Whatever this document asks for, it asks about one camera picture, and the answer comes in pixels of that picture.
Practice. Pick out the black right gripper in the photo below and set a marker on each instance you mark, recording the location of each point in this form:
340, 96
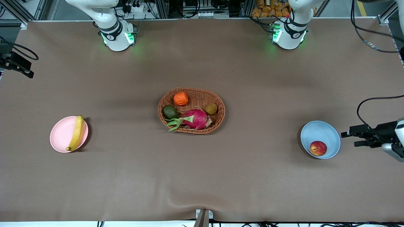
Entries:
12, 60

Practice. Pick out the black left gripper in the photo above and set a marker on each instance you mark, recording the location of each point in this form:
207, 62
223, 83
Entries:
384, 130

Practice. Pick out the red apple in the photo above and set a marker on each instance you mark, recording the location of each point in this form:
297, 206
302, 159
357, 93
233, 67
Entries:
318, 148

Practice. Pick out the yellow banana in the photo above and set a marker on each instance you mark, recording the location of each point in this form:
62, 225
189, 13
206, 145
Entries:
77, 132

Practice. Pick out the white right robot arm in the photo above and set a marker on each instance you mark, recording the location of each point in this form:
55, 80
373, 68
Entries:
115, 37

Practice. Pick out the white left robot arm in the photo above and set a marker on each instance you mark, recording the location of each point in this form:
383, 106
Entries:
288, 37

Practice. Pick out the blue plate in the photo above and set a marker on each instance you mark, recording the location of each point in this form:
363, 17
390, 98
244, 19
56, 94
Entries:
318, 132

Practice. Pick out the pink plate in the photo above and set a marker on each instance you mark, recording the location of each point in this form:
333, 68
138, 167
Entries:
63, 134

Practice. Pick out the white power strip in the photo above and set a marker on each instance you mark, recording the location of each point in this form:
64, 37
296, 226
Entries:
137, 8

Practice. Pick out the brown kiwi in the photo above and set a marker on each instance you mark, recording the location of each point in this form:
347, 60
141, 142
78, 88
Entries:
211, 109

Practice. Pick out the green avocado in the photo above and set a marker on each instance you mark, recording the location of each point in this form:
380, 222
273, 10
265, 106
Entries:
170, 112

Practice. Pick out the bag of orange buns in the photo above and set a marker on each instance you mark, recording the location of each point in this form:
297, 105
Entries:
271, 9

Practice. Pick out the orange tangerine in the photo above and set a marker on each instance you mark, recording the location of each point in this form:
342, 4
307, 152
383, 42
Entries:
181, 99

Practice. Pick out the brown table cloth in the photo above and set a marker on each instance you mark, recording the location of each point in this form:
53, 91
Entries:
202, 176

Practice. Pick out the brown wicker basket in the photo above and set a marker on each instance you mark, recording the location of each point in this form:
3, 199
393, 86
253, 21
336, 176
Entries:
202, 94

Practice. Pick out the pink dragon fruit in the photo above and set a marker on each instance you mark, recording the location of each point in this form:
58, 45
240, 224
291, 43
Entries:
197, 119

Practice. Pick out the grey metal rack equipment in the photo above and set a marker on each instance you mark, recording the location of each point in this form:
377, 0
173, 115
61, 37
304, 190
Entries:
205, 14

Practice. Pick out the aluminium frame profile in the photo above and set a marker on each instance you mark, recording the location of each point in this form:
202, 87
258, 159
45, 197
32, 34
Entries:
19, 15
386, 15

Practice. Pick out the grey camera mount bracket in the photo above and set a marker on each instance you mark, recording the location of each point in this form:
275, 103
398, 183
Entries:
204, 216

